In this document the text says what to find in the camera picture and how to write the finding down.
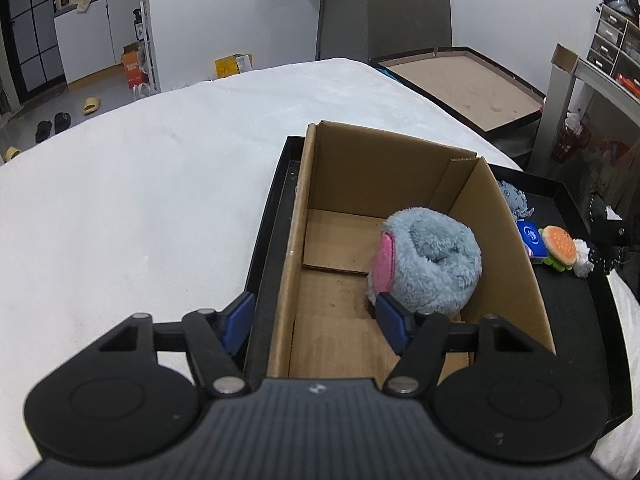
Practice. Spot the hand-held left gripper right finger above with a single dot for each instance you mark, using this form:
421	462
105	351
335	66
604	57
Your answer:
392	325

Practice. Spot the white floor cabinet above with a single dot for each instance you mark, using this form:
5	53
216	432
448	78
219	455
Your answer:
95	40

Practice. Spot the black beaded bag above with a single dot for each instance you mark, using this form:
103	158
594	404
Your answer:
620	0

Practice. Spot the burger toy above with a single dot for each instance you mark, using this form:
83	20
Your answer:
559	245

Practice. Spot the black framed glass door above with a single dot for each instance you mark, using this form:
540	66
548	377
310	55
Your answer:
30	35

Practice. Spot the yellow slipper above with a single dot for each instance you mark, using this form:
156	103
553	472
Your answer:
91	106
11	152

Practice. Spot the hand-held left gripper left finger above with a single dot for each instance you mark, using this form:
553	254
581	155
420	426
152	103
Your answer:
240	320

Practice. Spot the small blue-grey plush toy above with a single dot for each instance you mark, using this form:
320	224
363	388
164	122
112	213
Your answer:
515	197

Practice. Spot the long red box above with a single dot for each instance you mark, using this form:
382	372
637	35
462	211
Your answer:
627	84

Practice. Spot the white tissue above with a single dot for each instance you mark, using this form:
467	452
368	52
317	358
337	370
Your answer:
582	260

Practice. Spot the grey upholstered chair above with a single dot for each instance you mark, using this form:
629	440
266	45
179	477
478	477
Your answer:
385	10

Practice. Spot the orange cardboard box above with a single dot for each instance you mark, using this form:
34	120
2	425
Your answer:
132	67

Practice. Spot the white narrow rack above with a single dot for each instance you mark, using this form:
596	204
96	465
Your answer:
148	45

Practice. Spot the red basket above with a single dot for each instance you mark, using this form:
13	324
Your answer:
570	142

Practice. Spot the yellow cardboard box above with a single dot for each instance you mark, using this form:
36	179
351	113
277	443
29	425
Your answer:
232	66

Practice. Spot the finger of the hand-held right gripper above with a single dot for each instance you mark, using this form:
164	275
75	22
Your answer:
607	240

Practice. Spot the brown framed board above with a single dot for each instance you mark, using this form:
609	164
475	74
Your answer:
460	85

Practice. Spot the black tray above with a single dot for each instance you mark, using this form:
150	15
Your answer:
565	310

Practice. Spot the blue card packet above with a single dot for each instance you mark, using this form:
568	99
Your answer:
532	240

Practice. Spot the grey drawer organizer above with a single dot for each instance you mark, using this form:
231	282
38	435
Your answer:
607	35

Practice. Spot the black slipper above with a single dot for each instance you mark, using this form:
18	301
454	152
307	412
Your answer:
62	121
44	131

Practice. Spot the white desk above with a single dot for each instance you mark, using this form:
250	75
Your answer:
552	110

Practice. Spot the round blue-grey plush toy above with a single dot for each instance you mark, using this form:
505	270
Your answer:
430	260

